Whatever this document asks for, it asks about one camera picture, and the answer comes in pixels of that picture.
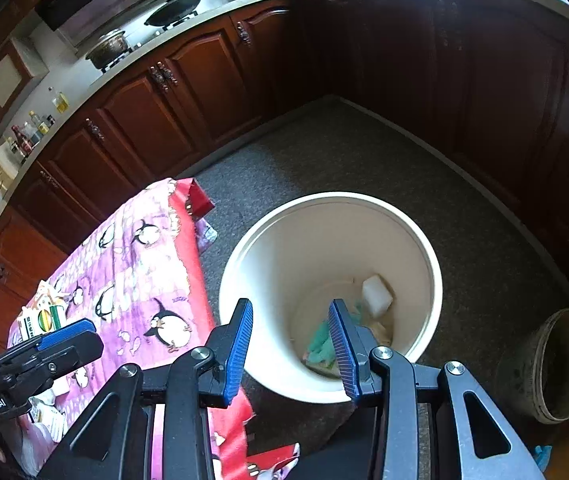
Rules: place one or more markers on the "small clear bottle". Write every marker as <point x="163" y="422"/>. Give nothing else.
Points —
<point x="37" y="122"/>

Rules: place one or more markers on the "dark cooking pot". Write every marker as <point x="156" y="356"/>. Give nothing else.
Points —
<point x="109" y="50"/>

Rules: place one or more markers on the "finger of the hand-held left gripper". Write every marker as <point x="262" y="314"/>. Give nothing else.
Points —
<point x="79" y="352"/>
<point x="72" y="329"/>

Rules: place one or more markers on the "small blue cloth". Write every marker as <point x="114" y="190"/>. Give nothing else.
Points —
<point x="541" y="456"/>

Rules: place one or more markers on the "pink penguin printed blanket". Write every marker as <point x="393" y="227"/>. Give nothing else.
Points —
<point x="124" y="270"/>

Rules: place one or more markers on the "teal wrapper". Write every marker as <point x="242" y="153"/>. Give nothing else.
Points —
<point x="320" y="341"/>

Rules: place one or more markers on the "white plastic bag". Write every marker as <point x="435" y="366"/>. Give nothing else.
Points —
<point x="44" y="435"/>

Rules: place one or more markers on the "tan paper scrap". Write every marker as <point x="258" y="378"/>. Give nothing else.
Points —
<point x="382" y="333"/>

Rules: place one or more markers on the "brown wooden base cabinet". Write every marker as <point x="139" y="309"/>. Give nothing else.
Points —
<point x="464" y="85"/>
<point x="164" y="110"/>

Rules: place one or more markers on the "red box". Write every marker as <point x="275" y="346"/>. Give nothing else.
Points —
<point x="199" y="200"/>

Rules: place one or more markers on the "white plastic bucket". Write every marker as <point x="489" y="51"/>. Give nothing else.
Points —
<point x="274" y="260"/>

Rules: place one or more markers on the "black wok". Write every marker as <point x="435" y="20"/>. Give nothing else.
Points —
<point x="174" y="10"/>

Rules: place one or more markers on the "crumpled white wrapper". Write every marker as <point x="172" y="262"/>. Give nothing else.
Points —
<point x="47" y="294"/>

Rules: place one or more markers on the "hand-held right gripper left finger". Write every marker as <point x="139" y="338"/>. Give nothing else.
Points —
<point x="237" y="355"/>

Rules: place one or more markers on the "green white small carton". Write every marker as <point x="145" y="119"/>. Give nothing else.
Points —
<point x="39" y="322"/>

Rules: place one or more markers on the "yellow oil bottle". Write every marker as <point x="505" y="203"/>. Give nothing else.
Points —
<point x="60" y="103"/>

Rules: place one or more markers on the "dark sauce bottle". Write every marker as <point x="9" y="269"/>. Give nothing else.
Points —
<point x="22" y="141"/>

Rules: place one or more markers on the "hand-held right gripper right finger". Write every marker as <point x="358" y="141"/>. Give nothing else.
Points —
<point x="344" y="357"/>

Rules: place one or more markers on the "white foam block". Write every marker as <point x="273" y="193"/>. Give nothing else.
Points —
<point x="378" y="295"/>

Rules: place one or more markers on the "old grey bucket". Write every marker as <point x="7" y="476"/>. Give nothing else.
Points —
<point x="519" y="375"/>

